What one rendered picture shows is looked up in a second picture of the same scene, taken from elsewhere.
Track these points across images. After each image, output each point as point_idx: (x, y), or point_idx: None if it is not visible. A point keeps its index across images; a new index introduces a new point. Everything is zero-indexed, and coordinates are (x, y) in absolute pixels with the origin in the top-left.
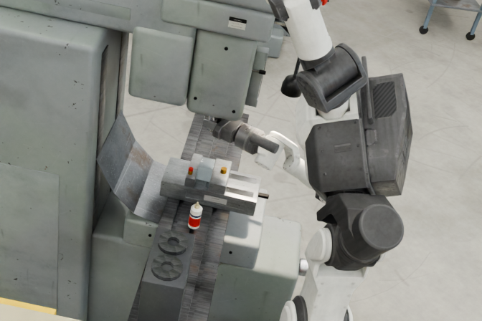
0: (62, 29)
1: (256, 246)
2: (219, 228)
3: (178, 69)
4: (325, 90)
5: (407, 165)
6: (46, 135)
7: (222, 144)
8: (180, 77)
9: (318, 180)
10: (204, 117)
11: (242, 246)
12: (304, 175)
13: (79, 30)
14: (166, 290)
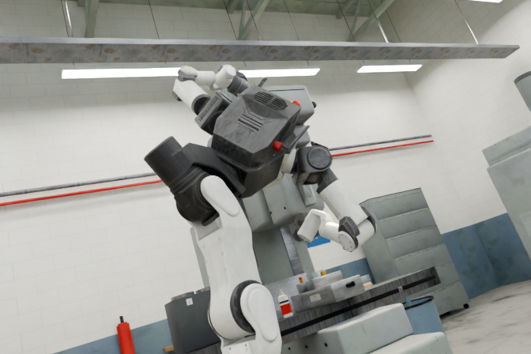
0: None
1: (335, 329)
2: (301, 313)
3: (255, 197)
4: (200, 117)
5: (272, 136)
6: None
7: (383, 283)
8: (257, 201)
9: None
10: (393, 278)
11: (328, 333)
12: (330, 232)
13: None
14: (170, 307)
